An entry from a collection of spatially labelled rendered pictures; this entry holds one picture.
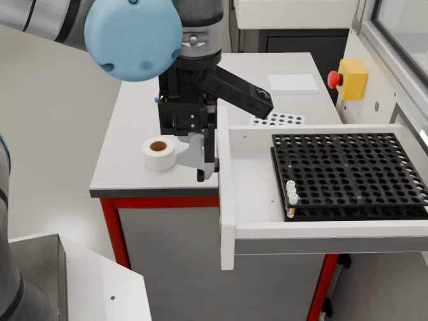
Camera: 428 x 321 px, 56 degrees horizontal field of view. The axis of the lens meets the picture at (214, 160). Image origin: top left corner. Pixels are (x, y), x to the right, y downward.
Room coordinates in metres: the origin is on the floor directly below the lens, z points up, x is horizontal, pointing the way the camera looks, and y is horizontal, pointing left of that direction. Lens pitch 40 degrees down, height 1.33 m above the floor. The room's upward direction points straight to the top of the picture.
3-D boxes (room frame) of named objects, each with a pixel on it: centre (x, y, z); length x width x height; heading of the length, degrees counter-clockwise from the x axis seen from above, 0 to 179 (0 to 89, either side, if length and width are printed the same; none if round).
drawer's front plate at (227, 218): (0.49, -0.02, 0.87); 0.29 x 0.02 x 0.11; 1
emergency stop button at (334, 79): (0.83, -0.28, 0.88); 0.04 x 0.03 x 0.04; 1
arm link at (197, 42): (0.49, 0.03, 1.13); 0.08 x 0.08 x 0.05
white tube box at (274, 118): (0.77, -0.15, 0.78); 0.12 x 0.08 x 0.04; 76
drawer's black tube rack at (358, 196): (0.50, -0.22, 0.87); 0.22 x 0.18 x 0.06; 91
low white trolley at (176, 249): (0.91, -0.03, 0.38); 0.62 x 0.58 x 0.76; 1
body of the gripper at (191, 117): (0.49, 0.03, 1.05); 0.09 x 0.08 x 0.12; 91
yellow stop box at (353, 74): (0.83, -0.31, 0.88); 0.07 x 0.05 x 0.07; 1
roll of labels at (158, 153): (0.68, 0.12, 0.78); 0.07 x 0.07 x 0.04
